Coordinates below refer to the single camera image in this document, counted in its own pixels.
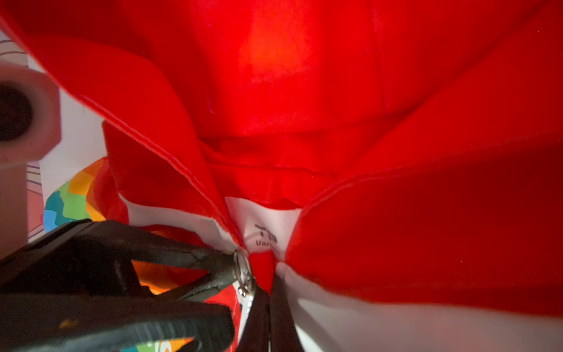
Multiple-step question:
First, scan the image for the rainbow red white kids jacket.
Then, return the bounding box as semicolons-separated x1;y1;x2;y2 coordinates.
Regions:
1;1;562;351

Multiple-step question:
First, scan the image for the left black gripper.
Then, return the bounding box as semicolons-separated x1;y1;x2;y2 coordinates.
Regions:
1;220;237;351

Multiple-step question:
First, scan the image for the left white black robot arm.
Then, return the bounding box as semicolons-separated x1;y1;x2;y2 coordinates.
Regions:
1;61;235;351

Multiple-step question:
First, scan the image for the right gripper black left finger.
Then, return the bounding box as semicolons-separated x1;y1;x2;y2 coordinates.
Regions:
236;286;270;352

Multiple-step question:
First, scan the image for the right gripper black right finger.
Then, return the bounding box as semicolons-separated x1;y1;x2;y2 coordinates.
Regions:
270;276;304;352

